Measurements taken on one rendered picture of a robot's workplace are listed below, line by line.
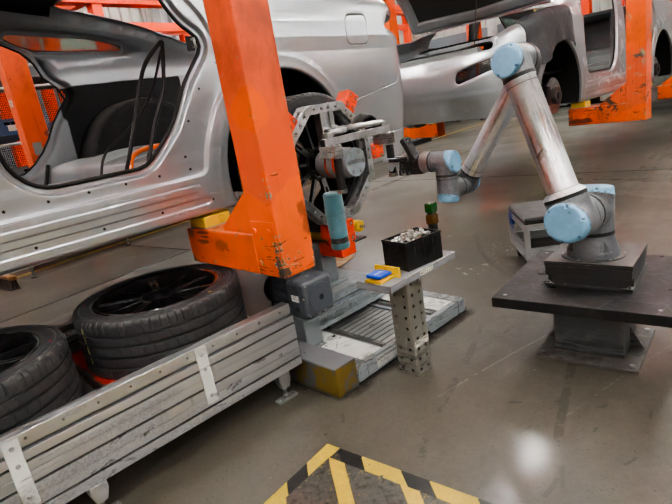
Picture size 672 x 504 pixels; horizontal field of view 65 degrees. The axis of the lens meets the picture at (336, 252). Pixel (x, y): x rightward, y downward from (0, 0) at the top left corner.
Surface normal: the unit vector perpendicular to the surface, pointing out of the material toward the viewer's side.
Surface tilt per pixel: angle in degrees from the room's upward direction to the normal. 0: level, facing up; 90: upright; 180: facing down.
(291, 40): 90
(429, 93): 88
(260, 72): 90
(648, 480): 0
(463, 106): 110
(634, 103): 90
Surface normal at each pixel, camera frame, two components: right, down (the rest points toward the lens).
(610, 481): -0.16, -0.95
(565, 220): -0.67, 0.36
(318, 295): 0.69, 0.09
